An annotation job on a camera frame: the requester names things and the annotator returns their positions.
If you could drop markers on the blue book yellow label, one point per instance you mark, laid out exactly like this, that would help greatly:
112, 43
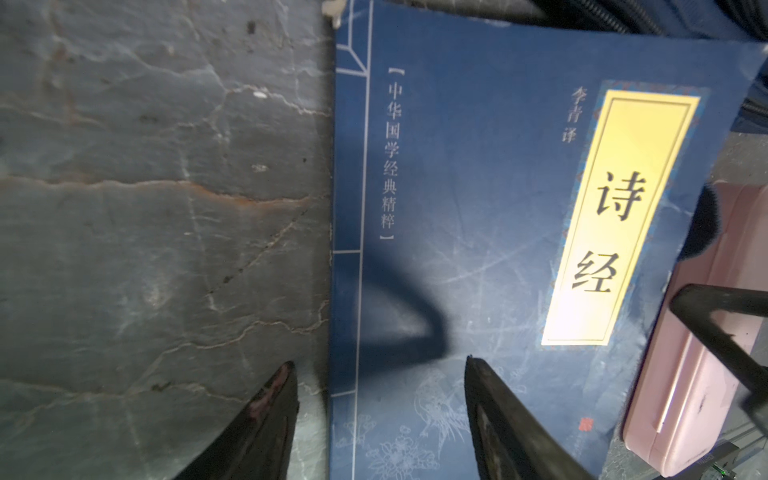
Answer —
514, 193

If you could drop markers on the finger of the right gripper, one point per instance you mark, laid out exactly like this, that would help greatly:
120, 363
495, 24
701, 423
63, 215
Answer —
694, 306

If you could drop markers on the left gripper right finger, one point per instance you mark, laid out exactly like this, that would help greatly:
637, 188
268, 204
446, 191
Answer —
509, 443

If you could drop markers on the navy blue student backpack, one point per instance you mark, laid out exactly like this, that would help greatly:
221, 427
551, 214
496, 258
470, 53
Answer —
692, 19

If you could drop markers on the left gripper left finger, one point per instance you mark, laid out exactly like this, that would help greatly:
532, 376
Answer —
257, 443

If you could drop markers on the pink pencil case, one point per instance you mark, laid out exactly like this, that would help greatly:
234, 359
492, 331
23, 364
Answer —
684, 393

